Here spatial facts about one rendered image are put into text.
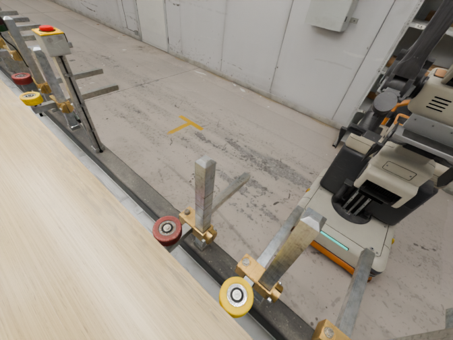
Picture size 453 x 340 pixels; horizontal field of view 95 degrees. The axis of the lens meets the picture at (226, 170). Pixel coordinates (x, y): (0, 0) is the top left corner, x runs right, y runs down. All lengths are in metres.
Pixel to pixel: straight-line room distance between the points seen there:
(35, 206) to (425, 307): 2.14
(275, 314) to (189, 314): 0.33
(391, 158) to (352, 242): 0.62
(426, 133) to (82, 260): 1.23
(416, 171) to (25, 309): 1.38
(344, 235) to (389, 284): 0.52
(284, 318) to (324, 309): 0.88
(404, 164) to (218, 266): 0.93
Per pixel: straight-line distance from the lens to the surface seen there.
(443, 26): 0.85
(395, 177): 1.28
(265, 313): 0.78
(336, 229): 1.60
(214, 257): 0.81
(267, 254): 0.70
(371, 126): 0.85
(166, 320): 0.56
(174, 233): 0.61
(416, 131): 1.14
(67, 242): 0.69
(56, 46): 1.01
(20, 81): 1.60
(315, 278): 1.70
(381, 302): 1.89
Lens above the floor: 1.45
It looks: 45 degrees down
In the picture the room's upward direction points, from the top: 8 degrees clockwise
